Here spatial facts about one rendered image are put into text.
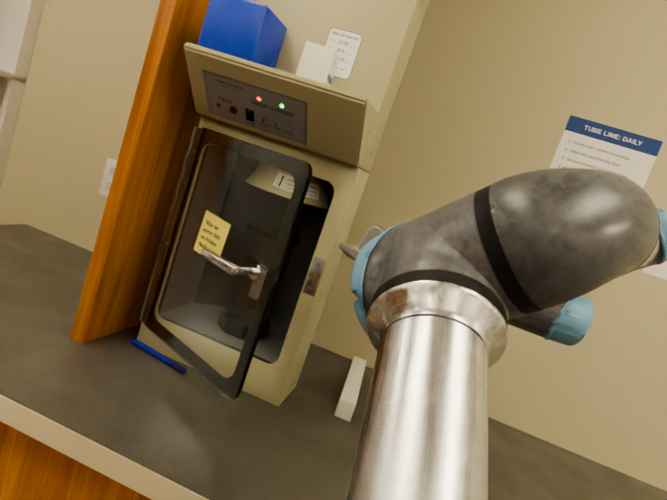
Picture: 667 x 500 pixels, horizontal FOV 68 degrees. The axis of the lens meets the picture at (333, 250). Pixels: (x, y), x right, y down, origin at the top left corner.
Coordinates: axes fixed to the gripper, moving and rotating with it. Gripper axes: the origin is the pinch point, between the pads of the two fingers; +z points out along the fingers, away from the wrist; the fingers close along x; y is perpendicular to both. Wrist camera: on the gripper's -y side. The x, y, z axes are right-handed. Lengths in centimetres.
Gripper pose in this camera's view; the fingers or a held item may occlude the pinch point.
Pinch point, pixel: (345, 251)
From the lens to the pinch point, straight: 75.9
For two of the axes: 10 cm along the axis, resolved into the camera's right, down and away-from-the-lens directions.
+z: -9.2, -3.4, 1.8
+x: -2.2, 0.9, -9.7
